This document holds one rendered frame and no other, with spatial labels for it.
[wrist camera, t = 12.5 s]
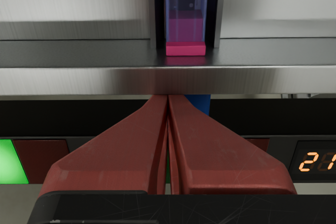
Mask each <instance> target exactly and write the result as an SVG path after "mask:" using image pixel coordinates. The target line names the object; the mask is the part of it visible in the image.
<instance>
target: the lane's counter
mask: <svg viewBox="0 0 336 224"><path fill-rule="evenodd" d="M288 172H289V175H290V177H291V180H292V181H317V180H336V140H298V142H297V145H296V148H295V151H294V154H293V157H292V161H291V164H290V167H289V170H288Z"/></svg>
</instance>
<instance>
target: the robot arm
mask: <svg viewBox="0 0 336 224"><path fill-rule="evenodd" d="M168 158H169V175H170V191H171V194H165V191H166V175H167V159H168ZM27 224H336V194H297V191H296V189H295V186H294V184H293V181H292V179H291V177H290V174H289V172H288V170H287V168H286V166H285V165H284V164H283V163H282V162H280V161H279V160H277V159H276V158H274V157H273V156H271V155H269V154H268V153H266V152H265V151H263V150H262V149H260V148H258V147H257V146H255V145H254V144H252V143H250V142H249V141H247V140H246V139H244V138H243V137H241V136H239V135H238V134H236V133H235V132H233V131H232V130H230V129H228V128H227V127H225V126H224V125H222V124H220V123H219V122H217V121H216V120H214V119H213V118H211V117H209V116H208V115H206V114H205V113H203V112H202V111H200V110H198V109H197V108H196V107H194V106H193V105H192V104H191V103H190V101H189V100H188V99H187V98H186V97H185V96H184V95H183V94H160V95H152V96H151V97H150V98H149V100H148V101H147V102H146V103H145V104H144V105H143V106H142V107H141V108H140V109H138V110H137V111H135V112H134V113H132V114H131V115H129V116H127V117H126V118H124V119H123V120H121V121H120V122H118V123H116V124H115V125H113V126H112V127H110V128H109V129H107V130H105V131H104V132H102V133H101V134H99V135H98V136H96V137H94V138H93V139H91V140H90V141H88V142H87V143H85V144H83V145H82V146H80V147H79V148H77V149H76V150H74V151H72V152H71V153H69V154H68V155H66V156H65V157H63V158H61V159H60V160H58V161H57V162H55V163H54V164H53V165H52V166H51V168H50V170H49V171H48V173H47V175H46V178H45V180H44V183H43V185H42V187H41V190H40V192H39V195H38V197H37V200H36V202H35V205H34V207H33V209H32V212H31V214H30V217H29V219H28V222H27Z"/></svg>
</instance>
